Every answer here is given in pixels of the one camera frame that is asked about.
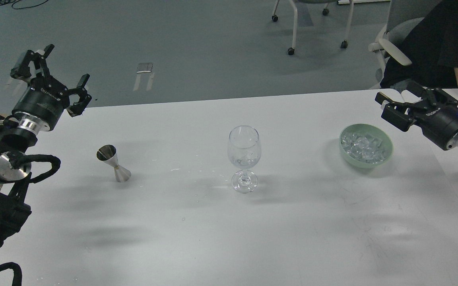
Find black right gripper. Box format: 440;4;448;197
375;81;458;151

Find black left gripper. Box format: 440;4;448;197
10;44;92;131

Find steel double jigger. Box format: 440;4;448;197
96;145;132;182

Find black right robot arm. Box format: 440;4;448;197
375;82;458;151

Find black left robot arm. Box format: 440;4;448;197
0;44;91;286

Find green bowl of ice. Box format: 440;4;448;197
338;124;393;169

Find clear wine glass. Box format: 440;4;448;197
227;125;262;194

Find person in black shirt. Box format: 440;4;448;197
380;0;458;92

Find white office chair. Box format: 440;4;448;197
272;0;438;93

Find black floor cables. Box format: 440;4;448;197
0;0;49;17

